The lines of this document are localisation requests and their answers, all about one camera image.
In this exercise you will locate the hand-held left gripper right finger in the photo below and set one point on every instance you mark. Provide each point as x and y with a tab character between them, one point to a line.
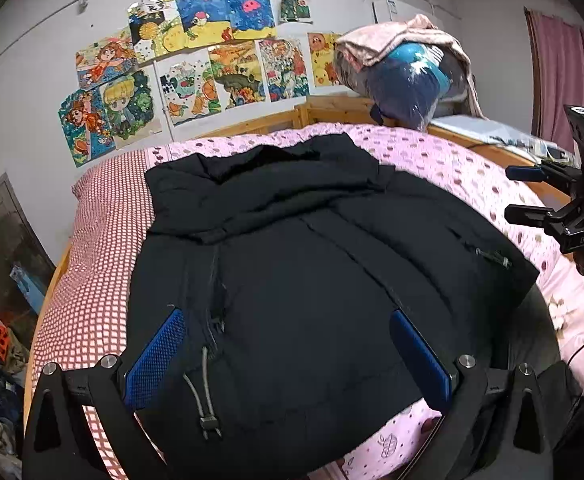
419	360

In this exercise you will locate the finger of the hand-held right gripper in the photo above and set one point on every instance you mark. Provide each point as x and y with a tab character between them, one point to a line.
526	173
526	214

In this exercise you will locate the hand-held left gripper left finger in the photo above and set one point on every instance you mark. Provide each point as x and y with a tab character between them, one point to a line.
154	355

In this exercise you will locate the black padded jacket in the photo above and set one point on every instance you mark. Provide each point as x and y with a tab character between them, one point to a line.
297	285

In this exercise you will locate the white power strip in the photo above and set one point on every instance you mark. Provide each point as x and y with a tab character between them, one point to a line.
546	149

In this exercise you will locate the pink apple-print quilt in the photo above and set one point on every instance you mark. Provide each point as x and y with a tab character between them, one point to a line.
446	160

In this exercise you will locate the red checked bed sheet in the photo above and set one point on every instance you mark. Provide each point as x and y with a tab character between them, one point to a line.
97	270

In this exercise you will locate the pink curtain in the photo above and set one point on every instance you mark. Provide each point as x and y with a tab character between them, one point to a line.
561	70

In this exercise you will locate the blue box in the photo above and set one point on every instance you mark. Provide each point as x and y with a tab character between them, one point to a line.
27	285

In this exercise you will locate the clear bag of blue bedding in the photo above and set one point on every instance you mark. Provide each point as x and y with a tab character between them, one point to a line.
401	90

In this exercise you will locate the orange toy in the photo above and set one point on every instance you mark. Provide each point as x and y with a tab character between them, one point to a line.
1	340

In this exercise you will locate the pink floral blanket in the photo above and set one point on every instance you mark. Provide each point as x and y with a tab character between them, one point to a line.
401	30

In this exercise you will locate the grey framed wall panel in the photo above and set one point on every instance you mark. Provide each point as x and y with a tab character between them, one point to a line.
7	240

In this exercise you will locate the wooden bed frame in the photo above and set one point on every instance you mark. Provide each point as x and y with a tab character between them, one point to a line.
332	110

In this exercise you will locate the white wall notice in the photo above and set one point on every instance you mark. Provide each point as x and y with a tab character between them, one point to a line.
384	10

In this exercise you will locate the group of colourful wall drawings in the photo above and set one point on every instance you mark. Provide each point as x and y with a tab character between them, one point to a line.
207	15

